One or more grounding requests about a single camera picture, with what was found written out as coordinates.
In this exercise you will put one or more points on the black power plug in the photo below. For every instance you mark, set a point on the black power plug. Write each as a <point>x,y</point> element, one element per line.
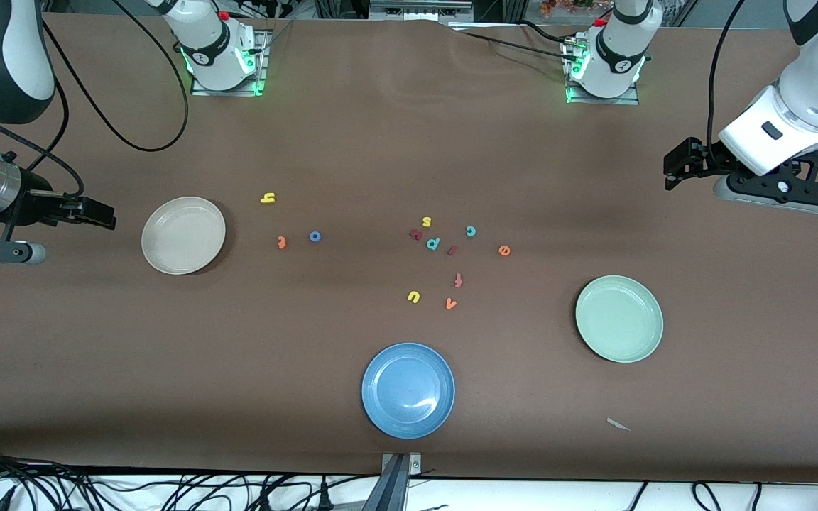
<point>264,502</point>
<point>324,497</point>

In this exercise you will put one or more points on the yellow foam letter h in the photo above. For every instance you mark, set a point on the yellow foam letter h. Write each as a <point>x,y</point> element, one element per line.
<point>268,198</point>

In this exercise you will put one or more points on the orange decoration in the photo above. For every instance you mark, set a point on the orange decoration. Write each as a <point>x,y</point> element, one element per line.
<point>565,6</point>

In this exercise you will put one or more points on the green round plate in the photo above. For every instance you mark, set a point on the green round plate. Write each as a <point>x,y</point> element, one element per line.
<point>619,319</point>

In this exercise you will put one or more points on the beige brown round plate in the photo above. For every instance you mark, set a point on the beige brown round plate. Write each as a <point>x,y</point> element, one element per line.
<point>183,235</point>

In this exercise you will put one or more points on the small white paper scrap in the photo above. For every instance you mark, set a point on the small white paper scrap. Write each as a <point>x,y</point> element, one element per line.
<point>618,424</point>

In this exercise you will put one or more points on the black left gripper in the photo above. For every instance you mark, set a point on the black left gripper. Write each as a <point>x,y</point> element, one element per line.
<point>709,159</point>

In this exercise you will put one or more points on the brown table cover sheet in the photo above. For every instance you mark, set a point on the brown table cover sheet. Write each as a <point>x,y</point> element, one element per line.
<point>380,142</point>

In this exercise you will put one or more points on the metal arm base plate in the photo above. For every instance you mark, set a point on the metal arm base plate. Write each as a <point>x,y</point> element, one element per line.
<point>604,101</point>
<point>261,71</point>

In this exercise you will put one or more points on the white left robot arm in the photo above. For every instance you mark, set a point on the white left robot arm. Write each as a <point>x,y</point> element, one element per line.
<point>814,85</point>

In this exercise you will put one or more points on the teal foam letter p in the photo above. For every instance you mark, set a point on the teal foam letter p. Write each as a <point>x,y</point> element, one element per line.
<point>437,244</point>

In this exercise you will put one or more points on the blue round plate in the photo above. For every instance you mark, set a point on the blue round plate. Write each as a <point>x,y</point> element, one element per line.
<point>408,390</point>

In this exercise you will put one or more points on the aluminium frame profile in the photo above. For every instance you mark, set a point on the aluminium frame profile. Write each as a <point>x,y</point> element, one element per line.
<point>420,11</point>

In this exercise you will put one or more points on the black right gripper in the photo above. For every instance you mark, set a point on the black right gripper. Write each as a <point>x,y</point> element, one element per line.
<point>34,205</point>

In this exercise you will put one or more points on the grey metal camera stand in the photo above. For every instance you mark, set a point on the grey metal camera stand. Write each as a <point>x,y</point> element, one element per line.
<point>395,490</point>

